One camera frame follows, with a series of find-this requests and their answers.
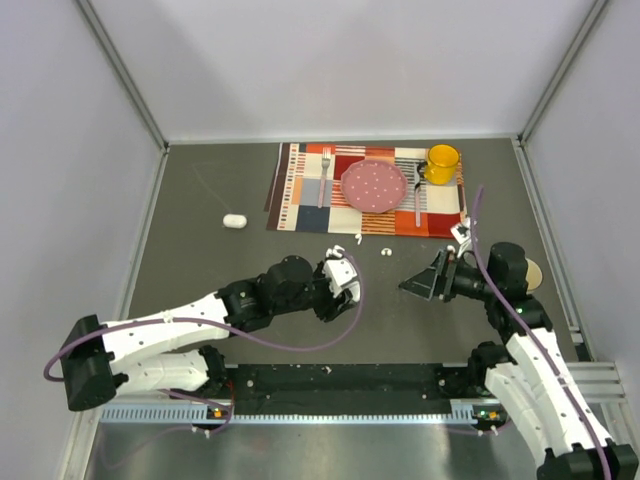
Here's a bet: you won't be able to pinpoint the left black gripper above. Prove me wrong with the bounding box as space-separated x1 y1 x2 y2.
273 258 355 321

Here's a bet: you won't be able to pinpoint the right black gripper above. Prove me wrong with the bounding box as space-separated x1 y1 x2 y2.
397 249 499 302

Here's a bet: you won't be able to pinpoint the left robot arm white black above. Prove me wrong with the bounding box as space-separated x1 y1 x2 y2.
58 250 362 412

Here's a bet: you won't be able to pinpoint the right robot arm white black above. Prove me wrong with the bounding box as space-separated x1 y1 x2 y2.
399 242 639 479

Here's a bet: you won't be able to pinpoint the closed white earbud case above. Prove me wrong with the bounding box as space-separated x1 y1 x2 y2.
222 214 248 229

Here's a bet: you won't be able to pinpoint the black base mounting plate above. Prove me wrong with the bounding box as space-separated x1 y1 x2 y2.
191 363 491 415

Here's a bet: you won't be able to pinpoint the beige ceramic mug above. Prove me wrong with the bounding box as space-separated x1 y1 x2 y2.
525 258 543 293

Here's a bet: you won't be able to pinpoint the yellow mug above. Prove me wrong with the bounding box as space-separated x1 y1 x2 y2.
417 144 461 186

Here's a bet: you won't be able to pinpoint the pink dotted plate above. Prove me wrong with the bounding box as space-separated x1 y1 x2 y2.
340 160 408 214

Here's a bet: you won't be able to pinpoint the patchwork colourful placemat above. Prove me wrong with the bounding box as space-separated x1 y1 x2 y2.
265 143 467 238

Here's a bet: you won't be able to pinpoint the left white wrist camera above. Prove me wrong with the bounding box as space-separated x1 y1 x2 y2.
321 245 361 304

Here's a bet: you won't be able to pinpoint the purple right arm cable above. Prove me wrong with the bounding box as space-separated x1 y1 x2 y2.
439 185 614 480

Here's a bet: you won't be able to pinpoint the pink handled fork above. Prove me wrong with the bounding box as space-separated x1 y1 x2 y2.
317 147 332 208

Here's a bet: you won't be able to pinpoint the grey slotted cable duct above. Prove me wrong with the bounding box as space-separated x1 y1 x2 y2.
99 400 503 426

